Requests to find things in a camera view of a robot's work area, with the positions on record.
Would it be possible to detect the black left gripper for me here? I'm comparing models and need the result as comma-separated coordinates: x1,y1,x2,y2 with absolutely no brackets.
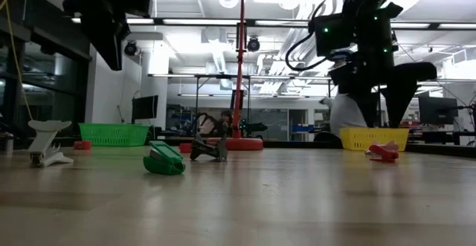
62,0,153,71

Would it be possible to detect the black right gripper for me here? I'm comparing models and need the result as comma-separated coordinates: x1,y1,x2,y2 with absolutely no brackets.
329,2,438,128

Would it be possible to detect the black chrome staple remover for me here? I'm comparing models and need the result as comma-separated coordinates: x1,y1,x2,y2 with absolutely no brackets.
190,133,228,162

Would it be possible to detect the red staple remover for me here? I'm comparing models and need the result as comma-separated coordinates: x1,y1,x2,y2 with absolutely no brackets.
364,140,399,164

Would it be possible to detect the white staple remover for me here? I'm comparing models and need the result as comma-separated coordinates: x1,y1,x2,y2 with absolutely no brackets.
28,119,74,168

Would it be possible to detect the green mini stapler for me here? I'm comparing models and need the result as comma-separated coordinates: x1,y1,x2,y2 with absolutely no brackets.
143,140,187,175

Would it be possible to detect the black round spotlight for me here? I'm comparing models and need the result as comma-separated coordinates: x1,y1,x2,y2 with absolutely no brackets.
247,36,261,53
123,40,139,56

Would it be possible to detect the yellow plastic basket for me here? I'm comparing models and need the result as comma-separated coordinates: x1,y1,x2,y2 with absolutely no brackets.
338,127,411,152

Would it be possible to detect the black computer monitor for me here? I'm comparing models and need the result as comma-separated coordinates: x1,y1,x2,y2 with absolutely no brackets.
418,96,459,125
131,94,159,124

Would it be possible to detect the black chair back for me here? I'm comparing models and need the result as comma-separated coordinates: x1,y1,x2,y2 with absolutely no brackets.
313,130,343,143

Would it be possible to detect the green plastic basket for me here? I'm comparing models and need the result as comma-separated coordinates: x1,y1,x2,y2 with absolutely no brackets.
78,123,150,146

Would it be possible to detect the blue storage bin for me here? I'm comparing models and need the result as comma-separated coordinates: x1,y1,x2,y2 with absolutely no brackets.
291,123,315,134

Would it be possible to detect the long ceiling light bar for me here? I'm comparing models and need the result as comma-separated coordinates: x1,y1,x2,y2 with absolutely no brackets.
70,16,476,30

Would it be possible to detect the red pole stand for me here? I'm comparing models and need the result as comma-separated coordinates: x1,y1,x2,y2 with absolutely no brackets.
206,0,264,151

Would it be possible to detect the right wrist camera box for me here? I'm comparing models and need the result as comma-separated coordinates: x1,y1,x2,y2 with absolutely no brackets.
308,13,354,57

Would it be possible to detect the yellow hanging cable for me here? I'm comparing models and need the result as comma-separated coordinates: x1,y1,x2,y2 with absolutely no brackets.
1,0,34,120

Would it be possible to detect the black metal workstation frame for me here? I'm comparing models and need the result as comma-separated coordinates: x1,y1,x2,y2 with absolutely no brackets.
148,74,328,128

